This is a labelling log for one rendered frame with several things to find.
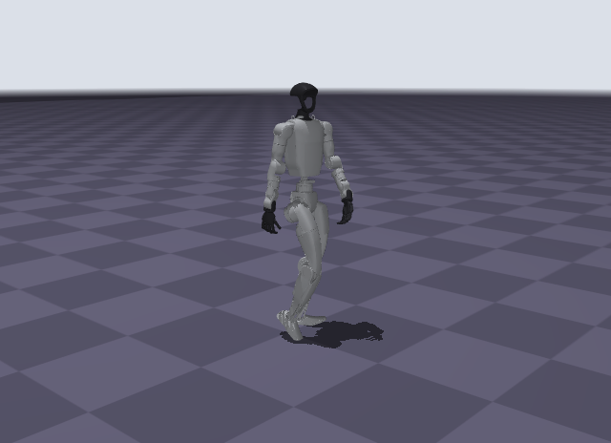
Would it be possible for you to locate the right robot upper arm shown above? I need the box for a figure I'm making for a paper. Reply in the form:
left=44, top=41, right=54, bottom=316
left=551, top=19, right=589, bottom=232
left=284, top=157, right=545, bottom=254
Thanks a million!
left=270, top=122, right=294, bottom=175

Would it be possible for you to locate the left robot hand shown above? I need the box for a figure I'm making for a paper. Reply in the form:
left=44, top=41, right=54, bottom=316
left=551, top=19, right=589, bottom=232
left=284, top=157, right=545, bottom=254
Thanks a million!
left=337, top=189, right=353, bottom=224

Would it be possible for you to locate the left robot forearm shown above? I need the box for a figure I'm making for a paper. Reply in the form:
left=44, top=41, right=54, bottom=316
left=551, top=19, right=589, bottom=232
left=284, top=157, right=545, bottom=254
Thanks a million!
left=331, top=161, right=353, bottom=199

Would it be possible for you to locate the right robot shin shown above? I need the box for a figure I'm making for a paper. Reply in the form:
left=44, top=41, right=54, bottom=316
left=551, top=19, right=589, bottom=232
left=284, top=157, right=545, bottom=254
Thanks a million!
left=286, top=264, right=322, bottom=323

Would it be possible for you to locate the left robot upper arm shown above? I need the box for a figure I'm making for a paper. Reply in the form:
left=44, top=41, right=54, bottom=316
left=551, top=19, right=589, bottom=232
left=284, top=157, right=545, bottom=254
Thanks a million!
left=322, top=121, right=341, bottom=169

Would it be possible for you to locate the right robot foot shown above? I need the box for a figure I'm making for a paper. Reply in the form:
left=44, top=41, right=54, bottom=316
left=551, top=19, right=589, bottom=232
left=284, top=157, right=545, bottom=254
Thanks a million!
left=277, top=310, right=304, bottom=341

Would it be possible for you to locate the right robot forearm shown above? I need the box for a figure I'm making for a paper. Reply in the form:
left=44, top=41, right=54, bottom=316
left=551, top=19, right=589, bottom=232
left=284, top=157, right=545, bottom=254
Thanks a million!
left=263, top=161, right=281, bottom=209

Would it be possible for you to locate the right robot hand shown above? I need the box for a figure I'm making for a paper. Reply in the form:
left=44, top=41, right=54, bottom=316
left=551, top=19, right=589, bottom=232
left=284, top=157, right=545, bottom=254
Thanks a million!
left=262, top=201, right=281, bottom=234

